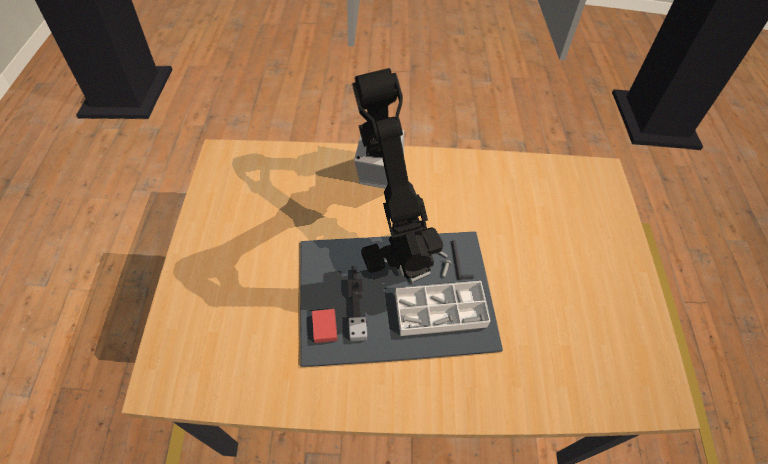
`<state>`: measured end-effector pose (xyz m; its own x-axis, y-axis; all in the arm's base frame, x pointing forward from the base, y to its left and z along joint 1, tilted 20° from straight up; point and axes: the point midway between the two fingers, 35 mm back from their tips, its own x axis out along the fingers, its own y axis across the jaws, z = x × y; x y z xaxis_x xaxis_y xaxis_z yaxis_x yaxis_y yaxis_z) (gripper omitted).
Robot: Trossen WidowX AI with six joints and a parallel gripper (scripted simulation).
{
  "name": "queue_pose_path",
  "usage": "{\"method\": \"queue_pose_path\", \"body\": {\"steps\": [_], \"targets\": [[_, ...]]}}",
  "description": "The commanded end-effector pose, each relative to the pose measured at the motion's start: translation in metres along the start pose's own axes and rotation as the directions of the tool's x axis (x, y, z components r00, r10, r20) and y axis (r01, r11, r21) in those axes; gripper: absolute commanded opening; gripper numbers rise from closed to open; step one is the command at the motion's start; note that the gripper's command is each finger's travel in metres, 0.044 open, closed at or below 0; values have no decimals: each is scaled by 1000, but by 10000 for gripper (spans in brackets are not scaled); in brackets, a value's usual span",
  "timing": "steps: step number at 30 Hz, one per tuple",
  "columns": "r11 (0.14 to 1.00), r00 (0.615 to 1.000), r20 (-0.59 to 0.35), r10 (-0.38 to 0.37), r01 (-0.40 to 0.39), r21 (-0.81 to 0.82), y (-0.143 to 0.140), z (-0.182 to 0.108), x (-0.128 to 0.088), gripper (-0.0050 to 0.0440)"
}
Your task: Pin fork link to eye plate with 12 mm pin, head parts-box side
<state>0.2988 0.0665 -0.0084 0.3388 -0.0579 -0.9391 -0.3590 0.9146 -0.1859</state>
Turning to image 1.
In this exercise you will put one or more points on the beige block with four holes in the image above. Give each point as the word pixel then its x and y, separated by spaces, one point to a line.
pixel 357 329

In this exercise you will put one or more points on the white headed pin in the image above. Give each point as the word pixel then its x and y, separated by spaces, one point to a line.
pixel 473 319

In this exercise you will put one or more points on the red rectangular block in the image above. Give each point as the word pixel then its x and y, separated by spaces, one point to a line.
pixel 324 326

